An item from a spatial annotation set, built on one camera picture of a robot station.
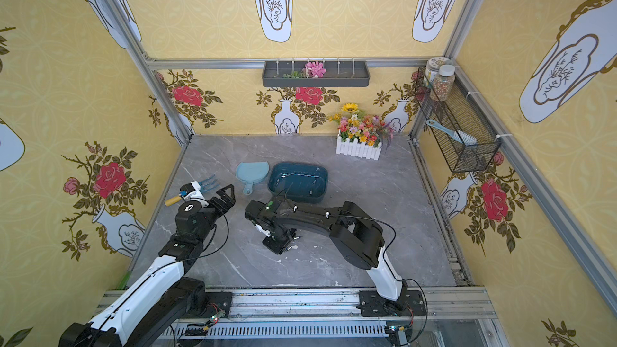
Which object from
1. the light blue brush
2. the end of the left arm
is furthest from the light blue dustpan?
the light blue brush

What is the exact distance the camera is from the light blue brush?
2.26 ft

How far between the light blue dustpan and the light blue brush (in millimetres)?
690

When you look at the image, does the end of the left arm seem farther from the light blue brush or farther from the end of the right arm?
the light blue brush

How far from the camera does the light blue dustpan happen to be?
106cm

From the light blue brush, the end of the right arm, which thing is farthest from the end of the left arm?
the light blue brush
